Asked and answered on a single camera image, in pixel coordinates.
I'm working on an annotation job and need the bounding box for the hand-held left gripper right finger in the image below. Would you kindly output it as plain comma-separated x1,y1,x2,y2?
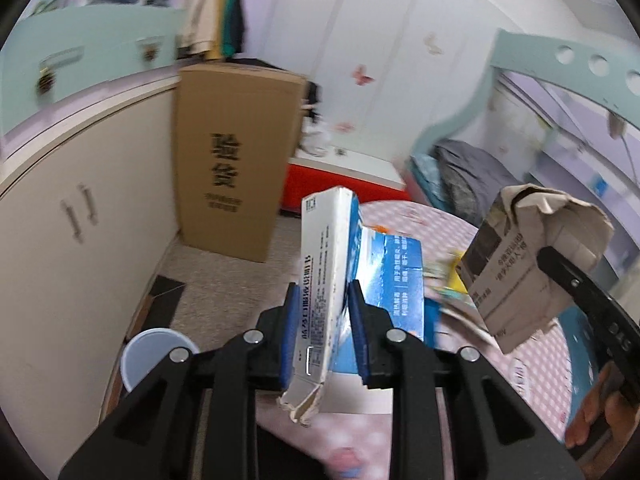
347,280,586,480

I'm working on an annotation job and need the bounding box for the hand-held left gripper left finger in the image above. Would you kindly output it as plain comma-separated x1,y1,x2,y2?
57,282,301,480

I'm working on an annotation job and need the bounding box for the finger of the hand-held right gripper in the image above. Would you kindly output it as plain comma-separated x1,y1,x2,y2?
536,246,609,312

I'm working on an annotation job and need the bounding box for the grey paper carton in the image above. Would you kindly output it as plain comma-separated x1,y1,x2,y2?
457,185,615,356

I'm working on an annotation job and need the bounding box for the blue white carton box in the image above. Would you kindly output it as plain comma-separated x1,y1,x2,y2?
277,186,426,426

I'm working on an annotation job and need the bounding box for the white yellow carton box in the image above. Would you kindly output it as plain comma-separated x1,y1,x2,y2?
449,252,472,289

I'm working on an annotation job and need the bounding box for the light blue plastic bin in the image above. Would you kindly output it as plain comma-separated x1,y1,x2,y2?
121,327,201,395

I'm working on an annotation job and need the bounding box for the person's right hand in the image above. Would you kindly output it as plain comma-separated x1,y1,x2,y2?
565,360,640,478

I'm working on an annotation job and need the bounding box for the round table, pink checkered cloth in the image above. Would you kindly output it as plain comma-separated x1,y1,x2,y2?
255,200,596,480

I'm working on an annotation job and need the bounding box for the grey quilt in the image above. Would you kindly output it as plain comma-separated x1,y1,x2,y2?
432,140,523,226

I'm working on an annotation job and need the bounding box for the black flat board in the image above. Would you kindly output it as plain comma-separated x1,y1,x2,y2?
125,276,187,341

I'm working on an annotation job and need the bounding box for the red bench with white top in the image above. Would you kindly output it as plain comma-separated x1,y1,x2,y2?
281,150,407,213

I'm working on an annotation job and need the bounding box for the teal plaid bed sheet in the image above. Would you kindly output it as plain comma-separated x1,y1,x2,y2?
410,155,446,207

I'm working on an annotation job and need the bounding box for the tall cardboard box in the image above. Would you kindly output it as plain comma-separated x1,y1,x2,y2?
172,62,311,263

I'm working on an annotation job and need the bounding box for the mint green bunk bed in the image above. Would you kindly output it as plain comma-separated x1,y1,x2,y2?
410,27,640,281

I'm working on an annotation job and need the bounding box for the white low cabinet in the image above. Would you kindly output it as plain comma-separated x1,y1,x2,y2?
0,67,183,411

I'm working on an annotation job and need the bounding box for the white wardrobe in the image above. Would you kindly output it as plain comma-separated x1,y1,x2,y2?
240,0,501,171

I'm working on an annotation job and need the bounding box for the green hanging garment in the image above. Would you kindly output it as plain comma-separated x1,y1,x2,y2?
220,0,242,58

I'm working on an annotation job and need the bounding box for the black hanging garment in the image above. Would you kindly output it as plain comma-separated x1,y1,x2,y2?
234,0,249,53

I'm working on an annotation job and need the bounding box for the cream hanging jacket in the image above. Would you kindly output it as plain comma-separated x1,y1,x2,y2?
180,0,226,53

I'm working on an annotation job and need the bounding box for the mint green drawer cabinet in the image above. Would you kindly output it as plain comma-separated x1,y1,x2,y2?
0,4,190,128

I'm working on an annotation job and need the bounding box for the metal cabinet handle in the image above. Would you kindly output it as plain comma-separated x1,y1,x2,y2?
77,184,100,225
60,199,83,245

